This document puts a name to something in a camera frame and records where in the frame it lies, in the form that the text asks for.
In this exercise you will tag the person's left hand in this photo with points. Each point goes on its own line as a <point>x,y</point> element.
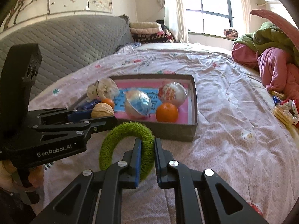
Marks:
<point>16,180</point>

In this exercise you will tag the brown walnut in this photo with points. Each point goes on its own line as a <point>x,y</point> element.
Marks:
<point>102,110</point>

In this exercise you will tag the left cream curtain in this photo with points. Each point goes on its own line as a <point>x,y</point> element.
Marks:
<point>175,18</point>

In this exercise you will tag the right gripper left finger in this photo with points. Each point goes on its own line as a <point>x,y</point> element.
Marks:
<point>96,197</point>

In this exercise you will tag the pink strawberry print bedsheet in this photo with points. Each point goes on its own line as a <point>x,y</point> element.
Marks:
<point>237,134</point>

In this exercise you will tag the floral wall painting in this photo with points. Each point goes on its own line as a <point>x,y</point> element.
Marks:
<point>23,10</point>

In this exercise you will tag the green blanket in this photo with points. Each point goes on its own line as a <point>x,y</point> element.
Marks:
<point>268,36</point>

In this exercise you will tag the golden wrapped snack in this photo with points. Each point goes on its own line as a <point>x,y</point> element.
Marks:
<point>278,95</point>

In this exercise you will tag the blue cloth near headboard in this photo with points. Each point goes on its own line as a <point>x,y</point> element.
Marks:
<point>127,47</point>

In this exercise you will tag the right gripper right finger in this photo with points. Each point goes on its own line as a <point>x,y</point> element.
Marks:
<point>201,196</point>

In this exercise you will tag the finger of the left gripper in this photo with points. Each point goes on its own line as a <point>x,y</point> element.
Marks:
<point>59,115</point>
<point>82,128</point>

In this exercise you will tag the small orange tangerine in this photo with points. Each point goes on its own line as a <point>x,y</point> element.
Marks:
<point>108,101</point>

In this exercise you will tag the stack of folded blankets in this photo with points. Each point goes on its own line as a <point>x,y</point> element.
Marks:
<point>151,32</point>

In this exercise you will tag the dark framed window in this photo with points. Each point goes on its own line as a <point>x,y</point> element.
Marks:
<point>209,16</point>

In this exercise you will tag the green fuzzy ring scrunchie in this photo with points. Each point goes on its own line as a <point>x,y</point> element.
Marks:
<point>123,137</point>

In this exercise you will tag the grey quilted headboard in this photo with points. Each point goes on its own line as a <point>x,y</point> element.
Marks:
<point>70,43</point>

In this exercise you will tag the cream mesh drawstring pouch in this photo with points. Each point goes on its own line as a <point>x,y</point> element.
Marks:
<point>102,89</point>

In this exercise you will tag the large orange tangerine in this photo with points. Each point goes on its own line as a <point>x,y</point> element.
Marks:
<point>167,112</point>

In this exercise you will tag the cream curtain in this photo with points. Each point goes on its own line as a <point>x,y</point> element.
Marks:
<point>175,18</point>
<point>246,8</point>

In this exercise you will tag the shallow grey cardboard tray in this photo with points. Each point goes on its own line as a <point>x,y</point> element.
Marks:
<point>165,130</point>

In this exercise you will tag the red white snack ball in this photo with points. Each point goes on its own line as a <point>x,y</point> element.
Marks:
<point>173,93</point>

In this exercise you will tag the blue white snack ball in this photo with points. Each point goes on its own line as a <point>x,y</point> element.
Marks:
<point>137,104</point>

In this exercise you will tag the small blue wrapper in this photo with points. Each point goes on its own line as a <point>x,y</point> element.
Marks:
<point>277,100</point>

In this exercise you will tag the right cream curtain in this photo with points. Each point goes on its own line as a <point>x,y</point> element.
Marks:
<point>246,8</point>

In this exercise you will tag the floral bag on windowsill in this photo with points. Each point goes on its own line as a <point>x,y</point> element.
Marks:
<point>231,33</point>

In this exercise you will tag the dark blue snack packet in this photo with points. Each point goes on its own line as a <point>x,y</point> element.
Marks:
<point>87,105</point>

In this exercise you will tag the pink and blue book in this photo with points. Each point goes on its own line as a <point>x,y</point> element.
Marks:
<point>151,88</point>

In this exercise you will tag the pink quilt pile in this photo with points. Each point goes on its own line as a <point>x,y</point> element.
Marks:
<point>276,68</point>

